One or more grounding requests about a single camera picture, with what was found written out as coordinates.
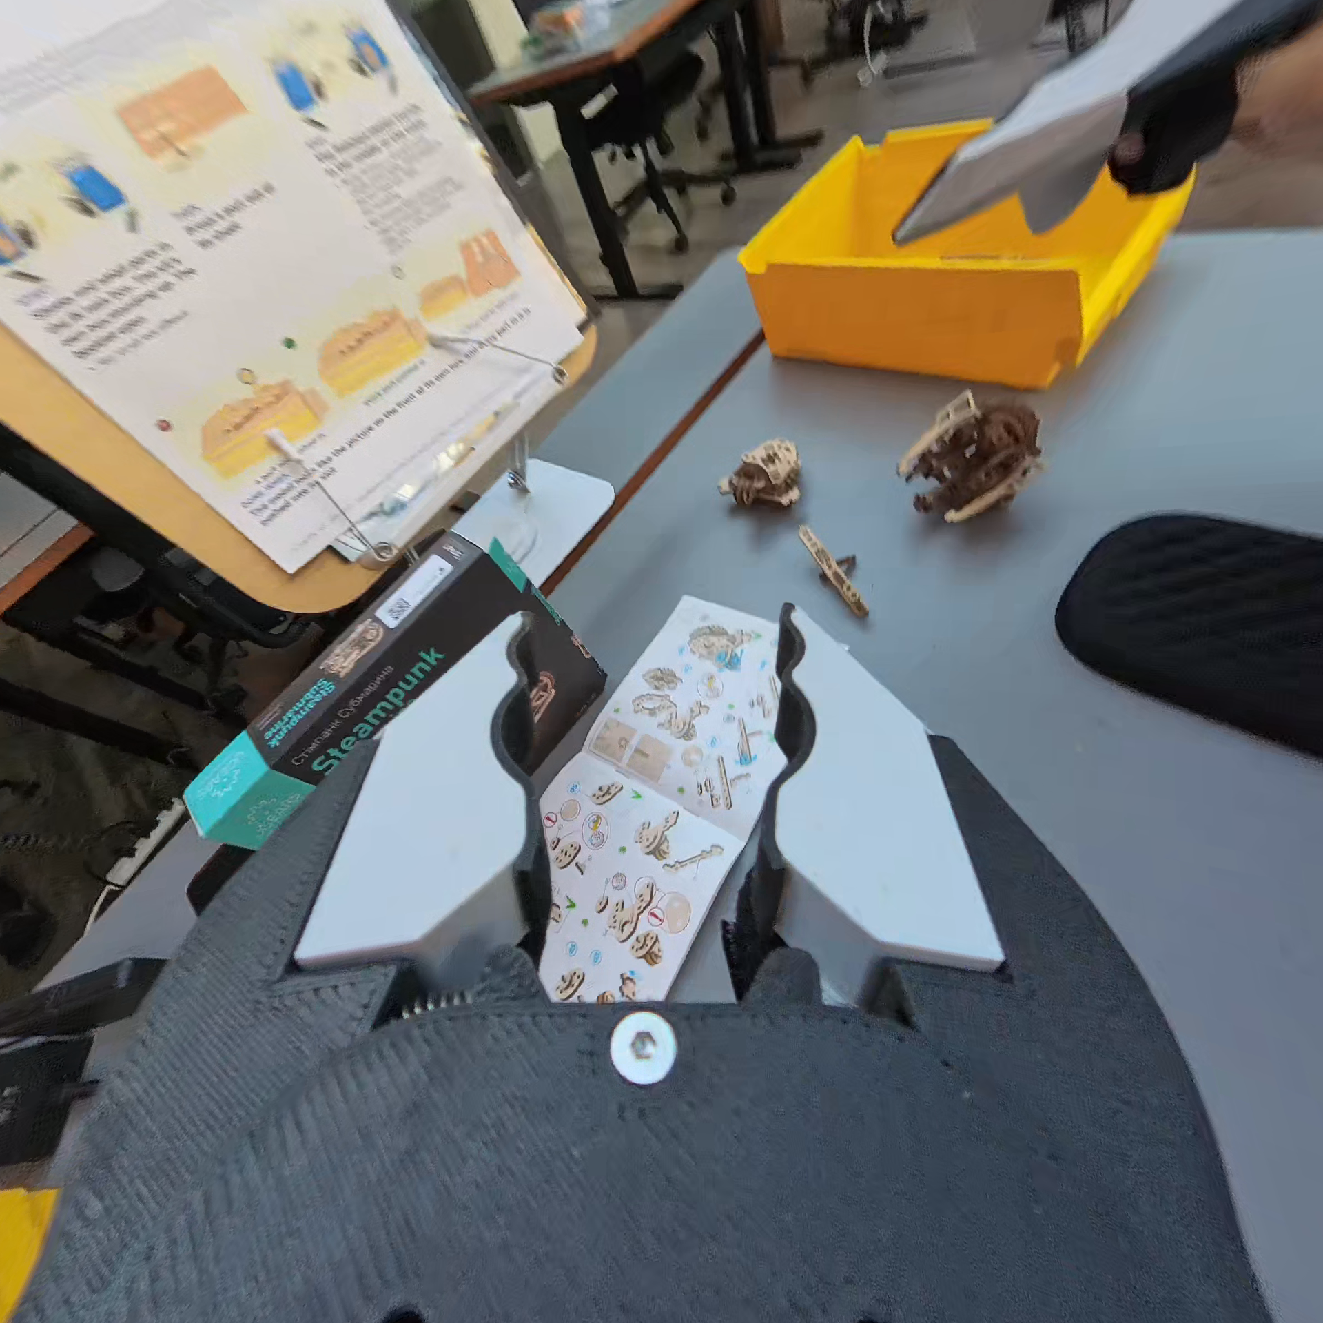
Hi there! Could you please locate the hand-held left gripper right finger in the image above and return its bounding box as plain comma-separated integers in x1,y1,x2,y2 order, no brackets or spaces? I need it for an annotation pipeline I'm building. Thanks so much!
720,602,1009,1005

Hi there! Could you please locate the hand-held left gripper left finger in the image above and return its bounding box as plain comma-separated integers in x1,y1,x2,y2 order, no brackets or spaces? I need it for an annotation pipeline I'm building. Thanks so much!
291,610,550,992

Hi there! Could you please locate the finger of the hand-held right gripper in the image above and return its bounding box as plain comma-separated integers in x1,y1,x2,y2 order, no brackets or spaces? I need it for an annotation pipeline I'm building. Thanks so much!
893,95,1127,243
992,0,1277,140

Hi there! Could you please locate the black teal puzzle box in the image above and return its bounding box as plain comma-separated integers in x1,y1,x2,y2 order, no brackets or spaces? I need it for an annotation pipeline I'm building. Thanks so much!
184,530,608,850

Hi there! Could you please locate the illustrated instruction booklet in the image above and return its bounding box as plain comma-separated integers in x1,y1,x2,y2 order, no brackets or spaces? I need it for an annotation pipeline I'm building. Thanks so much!
536,594,786,1005

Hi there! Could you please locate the wood-edged background desk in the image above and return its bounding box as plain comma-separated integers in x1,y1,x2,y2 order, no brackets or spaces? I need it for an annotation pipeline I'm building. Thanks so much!
466,0,770,301

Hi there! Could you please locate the person's right hand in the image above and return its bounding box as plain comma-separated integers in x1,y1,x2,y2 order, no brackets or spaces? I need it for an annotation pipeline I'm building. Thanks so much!
1238,30,1323,156

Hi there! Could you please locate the yellow plastic bin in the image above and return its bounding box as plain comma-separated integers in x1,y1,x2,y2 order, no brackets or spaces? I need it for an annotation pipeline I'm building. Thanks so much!
737,119,1199,392

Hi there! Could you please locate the wooden strip with holes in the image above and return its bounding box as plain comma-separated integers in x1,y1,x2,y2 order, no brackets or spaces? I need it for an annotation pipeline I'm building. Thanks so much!
797,524,872,619

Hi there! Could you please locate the white power strip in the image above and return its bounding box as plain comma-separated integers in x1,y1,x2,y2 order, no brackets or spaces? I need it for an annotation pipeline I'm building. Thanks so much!
102,796,191,891

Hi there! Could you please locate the large wooden gear model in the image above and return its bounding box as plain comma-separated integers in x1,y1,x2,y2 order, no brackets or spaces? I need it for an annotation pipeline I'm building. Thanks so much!
897,390,1043,526

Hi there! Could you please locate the white stand base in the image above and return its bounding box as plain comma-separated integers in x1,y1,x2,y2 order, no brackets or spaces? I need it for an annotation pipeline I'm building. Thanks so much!
453,460,616,585

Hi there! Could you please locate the small wooden model part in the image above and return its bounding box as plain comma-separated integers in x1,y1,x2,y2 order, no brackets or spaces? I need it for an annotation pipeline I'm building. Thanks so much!
719,438,803,510

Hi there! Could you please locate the black office chair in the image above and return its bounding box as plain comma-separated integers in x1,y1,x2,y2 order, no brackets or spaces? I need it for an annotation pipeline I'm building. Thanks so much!
583,47,739,254

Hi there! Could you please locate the black quilted pad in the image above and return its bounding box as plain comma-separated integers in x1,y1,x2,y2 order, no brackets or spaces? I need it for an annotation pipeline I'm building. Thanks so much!
1054,513,1323,761

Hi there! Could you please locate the black power adapter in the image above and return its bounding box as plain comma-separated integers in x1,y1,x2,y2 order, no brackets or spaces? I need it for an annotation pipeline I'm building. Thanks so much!
0,956,166,1170

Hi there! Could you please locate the printed instruction sheet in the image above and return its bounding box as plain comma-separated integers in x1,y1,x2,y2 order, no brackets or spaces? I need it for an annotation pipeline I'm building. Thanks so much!
0,0,588,574

